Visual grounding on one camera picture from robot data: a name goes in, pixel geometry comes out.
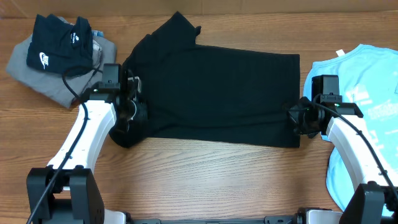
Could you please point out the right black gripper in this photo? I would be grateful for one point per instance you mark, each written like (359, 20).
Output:
(312, 131)

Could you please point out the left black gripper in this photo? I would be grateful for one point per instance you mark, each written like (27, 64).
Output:
(142, 113)

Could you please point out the black t-shirt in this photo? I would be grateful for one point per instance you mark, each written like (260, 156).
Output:
(192, 91)

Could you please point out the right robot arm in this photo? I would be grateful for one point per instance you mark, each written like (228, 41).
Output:
(375, 196)

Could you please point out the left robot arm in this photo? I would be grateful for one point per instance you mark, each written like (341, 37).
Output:
(65, 191)

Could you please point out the light blue t-shirt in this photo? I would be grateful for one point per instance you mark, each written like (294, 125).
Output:
(368, 77)

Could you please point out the folded grey garment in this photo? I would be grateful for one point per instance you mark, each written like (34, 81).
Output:
(51, 84)

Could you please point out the folded light blue garment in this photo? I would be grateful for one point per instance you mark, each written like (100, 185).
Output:
(97, 33)

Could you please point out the folded black Nike shirt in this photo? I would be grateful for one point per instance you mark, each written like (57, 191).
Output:
(57, 46)

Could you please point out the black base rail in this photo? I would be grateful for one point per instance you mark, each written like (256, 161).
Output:
(266, 220)

